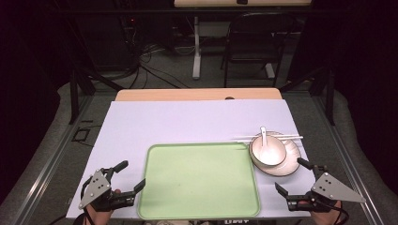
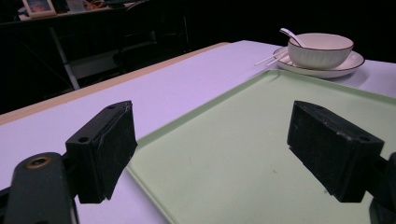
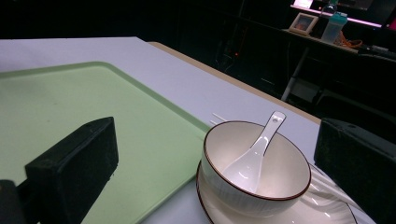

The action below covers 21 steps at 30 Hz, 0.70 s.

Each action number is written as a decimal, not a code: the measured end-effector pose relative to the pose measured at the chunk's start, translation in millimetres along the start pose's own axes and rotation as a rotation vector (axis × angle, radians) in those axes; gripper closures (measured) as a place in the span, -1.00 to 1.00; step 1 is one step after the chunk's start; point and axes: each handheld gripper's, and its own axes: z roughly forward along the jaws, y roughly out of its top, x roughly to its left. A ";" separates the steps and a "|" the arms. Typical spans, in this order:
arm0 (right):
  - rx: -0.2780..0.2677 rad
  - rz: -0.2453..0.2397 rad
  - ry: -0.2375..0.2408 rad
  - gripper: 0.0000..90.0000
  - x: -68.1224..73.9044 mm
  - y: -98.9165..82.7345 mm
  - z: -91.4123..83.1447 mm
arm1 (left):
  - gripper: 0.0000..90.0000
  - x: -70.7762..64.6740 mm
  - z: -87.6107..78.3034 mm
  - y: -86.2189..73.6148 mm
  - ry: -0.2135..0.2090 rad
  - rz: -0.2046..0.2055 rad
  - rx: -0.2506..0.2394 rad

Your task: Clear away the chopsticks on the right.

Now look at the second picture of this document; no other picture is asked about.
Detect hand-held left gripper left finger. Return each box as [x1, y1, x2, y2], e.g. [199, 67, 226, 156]
[64, 100, 138, 204]

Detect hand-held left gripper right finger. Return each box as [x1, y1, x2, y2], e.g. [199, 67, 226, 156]
[287, 100, 385, 203]

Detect light green tray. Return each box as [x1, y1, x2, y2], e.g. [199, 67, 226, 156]
[126, 68, 396, 224]

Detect white plate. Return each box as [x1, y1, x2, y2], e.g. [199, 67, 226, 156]
[273, 47, 365, 79]

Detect white ribbed bowl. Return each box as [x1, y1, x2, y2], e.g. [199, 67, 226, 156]
[287, 33, 355, 70]

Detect white chopstick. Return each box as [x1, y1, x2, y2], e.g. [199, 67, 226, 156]
[254, 50, 288, 67]
[266, 53, 289, 67]

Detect dark side table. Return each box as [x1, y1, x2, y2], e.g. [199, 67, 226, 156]
[0, 0, 191, 91]

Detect white spoon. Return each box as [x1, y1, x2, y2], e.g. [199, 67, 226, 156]
[279, 27, 304, 49]

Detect framed picture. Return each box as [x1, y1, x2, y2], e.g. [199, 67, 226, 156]
[21, 0, 57, 19]

